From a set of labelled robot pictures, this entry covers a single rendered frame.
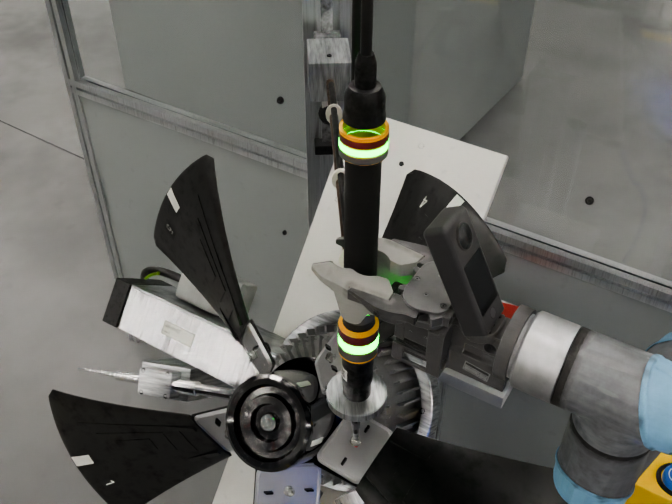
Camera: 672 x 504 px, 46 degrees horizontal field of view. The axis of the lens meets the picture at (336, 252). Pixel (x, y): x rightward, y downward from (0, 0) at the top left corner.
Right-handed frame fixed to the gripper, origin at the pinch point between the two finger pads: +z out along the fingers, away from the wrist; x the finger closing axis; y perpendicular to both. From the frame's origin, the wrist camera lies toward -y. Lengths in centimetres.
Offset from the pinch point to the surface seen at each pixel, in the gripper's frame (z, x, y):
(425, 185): 1.0, 23.0, 6.5
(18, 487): 112, 9, 150
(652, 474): -36, 24, 41
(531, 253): -3, 70, 51
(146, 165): 102, 70, 69
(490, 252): -11.4, 13.9, 5.1
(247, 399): 10.2, -4.0, 26.1
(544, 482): -24.9, 7.0, 29.8
